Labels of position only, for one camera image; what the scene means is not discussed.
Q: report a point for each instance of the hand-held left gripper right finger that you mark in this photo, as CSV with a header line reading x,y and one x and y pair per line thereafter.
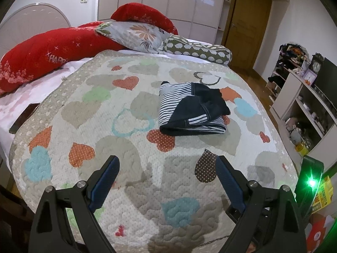
x,y
230,184

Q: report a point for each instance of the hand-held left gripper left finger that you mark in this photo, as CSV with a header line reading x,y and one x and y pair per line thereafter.
x,y
104,184

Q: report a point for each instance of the dark pants with striped lining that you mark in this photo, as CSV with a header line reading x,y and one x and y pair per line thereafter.
x,y
194,110

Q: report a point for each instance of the yellow box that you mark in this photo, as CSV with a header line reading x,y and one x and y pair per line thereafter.
x,y
323,195

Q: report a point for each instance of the red and white bag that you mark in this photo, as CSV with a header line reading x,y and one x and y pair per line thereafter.
x,y
320,232

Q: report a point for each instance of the white shelf cabinet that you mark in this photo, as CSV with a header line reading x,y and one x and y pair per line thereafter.
x,y
302,110

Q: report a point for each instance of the heart patterned bed quilt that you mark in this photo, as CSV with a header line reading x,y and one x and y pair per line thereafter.
x,y
105,116

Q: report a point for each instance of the black television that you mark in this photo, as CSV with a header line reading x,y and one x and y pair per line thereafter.
x,y
327,81

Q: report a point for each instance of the dark ornate table clock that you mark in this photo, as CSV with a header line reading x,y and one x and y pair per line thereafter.
x,y
316,64

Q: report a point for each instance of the olive spotted bolster pillow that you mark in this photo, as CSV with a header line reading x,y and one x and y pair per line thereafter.
x,y
197,48

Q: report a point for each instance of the large red pillow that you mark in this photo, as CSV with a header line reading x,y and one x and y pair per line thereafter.
x,y
39,55

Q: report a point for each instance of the grey floral pillow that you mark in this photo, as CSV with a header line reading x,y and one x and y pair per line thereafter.
x,y
137,34

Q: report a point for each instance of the wooden door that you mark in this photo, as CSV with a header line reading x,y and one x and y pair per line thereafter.
x,y
246,26

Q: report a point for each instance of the white round headboard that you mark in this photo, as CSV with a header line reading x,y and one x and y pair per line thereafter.
x,y
31,21

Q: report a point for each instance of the glossy beige wardrobe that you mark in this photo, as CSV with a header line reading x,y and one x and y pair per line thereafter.
x,y
163,0

